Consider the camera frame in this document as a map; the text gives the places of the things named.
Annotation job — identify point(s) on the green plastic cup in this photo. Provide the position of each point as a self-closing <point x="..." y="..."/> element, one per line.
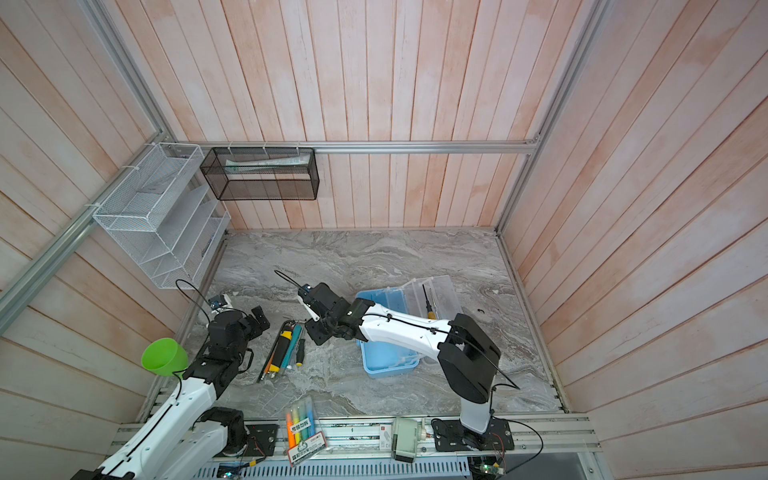
<point x="165" y="357"/>

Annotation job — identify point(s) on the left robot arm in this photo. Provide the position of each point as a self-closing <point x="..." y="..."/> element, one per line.
<point x="189" y="430"/>

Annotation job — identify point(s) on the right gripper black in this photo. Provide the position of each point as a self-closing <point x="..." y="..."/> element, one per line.
<point x="313" y="327"/>

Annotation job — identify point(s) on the white wire mesh shelf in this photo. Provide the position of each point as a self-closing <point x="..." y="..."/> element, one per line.
<point x="170" y="227"/>

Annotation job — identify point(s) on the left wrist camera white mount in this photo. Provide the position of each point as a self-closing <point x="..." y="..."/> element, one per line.
<point x="220" y="303"/>

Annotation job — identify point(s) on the highlighter marker pack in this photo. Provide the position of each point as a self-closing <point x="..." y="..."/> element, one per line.
<point x="304" y="433"/>

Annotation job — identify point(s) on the blue plastic tool box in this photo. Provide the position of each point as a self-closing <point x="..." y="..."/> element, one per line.
<point x="398" y="331"/>

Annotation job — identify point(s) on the teal handled screwdriver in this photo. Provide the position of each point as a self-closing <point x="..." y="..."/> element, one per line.
<point x="296" y="335"/>

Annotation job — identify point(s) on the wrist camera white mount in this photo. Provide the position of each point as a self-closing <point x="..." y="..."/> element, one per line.
<point x="220" y="303"/>
<point x="306" y="298"/>

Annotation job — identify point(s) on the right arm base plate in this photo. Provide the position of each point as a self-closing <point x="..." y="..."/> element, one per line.
<point x="452" y="436"/>

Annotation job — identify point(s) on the aluminium front rail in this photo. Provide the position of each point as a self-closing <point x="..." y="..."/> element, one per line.
<point x="371" y="437"/>

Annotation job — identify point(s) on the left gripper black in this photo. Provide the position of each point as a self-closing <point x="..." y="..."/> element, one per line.
<point x="255" y="329"/>

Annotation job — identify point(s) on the black wire mesh basket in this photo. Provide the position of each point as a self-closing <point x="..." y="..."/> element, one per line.
<point x="262" y="173"/>

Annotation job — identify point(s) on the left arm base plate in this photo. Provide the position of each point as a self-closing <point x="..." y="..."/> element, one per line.
<point x="251" y="440"/>

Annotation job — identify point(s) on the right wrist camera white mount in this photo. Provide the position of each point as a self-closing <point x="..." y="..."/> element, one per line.
<point x="306" y="298"/>

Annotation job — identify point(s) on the yellow black utility knife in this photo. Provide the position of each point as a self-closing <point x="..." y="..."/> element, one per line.
<point x="280" y="350"/>

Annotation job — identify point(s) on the orange pencil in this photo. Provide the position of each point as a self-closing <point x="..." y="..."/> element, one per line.
<point x="268" y="362"/>

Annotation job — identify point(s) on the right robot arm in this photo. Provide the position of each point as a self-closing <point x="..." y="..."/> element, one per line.
<point x="468" y="357"/>

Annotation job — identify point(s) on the white green electronic box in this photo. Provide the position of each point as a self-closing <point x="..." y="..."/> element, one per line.
<point x="405" y="438"/>

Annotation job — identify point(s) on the black short screwdriver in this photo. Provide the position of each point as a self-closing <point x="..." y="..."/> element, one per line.
<point x="300" y="353"/>

